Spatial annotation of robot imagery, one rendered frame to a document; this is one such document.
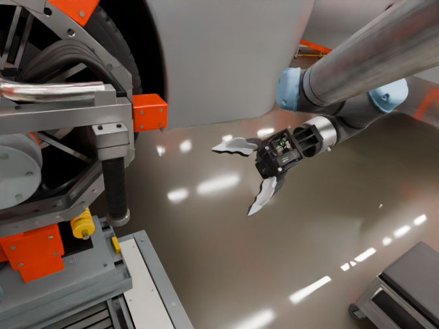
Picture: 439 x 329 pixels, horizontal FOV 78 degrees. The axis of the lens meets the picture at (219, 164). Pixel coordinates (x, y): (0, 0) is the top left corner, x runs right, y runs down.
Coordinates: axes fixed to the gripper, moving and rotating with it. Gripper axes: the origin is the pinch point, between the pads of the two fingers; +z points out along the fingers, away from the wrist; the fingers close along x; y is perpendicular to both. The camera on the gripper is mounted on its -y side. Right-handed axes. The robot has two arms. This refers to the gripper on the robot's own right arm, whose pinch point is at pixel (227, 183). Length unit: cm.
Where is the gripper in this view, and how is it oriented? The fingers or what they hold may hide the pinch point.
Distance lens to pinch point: 55.2
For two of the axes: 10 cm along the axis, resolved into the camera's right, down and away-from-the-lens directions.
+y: 1.7, -2.8, -9.4
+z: -8.6, 4.2, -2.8
